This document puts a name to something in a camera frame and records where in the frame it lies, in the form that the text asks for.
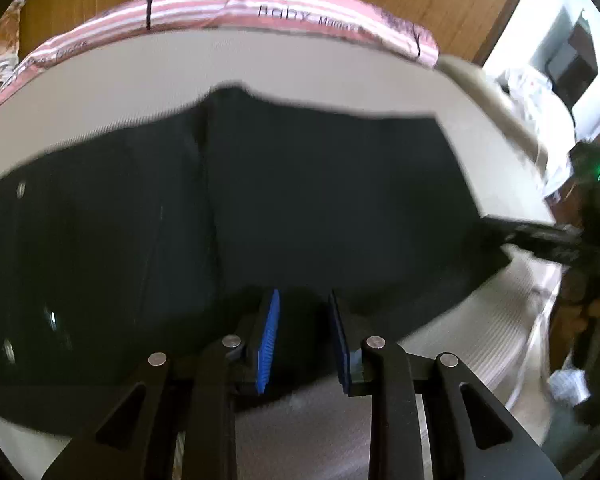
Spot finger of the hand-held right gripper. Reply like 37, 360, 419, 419
480, 215, 583, 265

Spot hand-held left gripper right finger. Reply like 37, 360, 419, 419
328, 289, 564, 480

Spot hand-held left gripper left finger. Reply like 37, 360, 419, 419
42, 289, 282, 480

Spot black pants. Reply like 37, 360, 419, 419
0, 85, 513, 433

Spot white crumpled cloth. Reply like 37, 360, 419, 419
497, 65, 575, 196

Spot beige cloth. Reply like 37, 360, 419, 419
439, 55, 553, 198

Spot white crumpled plastic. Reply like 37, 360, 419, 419
549, 367, 590, 407

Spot dark cabinet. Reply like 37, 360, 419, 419
545, 7, 600, 112

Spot pink striped quilt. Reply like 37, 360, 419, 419
0, 0, 441, 111

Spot floral pillow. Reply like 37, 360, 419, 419
0, 0, 31, 111

